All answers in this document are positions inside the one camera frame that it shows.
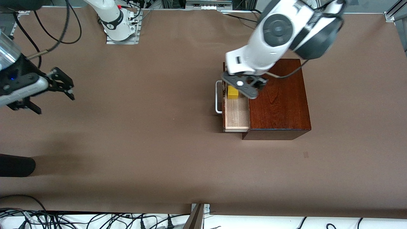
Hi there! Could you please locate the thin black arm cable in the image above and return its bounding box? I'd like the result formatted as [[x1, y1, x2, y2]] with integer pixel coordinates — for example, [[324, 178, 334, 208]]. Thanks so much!
[[13, 12, 42, 69]]

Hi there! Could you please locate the dark metal strut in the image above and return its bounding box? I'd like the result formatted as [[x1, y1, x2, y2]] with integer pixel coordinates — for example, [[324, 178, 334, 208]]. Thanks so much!
[[183, 204, 204, 229]]

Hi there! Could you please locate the dark brown wooden box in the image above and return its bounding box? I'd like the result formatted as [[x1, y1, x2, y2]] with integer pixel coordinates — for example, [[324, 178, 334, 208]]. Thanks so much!
[[242, 59, 312, 141]]

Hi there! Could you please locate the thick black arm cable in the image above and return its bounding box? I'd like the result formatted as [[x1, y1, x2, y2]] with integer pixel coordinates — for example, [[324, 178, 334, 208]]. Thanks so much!
[[27, 0, 71, 59]]

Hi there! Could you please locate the aluminium frame corner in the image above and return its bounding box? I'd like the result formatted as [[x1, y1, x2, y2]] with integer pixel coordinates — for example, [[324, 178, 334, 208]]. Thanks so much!
[[384, 0, 407, 23]]

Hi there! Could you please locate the silver metal bracket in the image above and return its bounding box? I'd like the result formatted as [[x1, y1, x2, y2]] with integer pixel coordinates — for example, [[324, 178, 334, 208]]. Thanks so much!
[[191, 203, 210, 215]]

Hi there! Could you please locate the black ribbed cylinder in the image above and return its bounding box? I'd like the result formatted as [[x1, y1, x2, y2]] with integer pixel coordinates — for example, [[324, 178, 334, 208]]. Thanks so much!
[[0, 154, 36, 177]]

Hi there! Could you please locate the wooden drawer with white handle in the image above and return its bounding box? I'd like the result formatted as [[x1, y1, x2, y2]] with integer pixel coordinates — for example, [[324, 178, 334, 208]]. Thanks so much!
[[216, 62, 251, 133]]

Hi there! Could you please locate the grey equipment rack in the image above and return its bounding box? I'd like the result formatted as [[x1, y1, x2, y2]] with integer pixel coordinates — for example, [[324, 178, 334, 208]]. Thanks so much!
[[184, 0, 232, 10]]

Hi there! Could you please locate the aluminium table edge rail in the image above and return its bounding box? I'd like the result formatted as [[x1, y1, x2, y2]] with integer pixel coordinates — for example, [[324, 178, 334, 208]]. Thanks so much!
[[10, 10, 26, 36]]

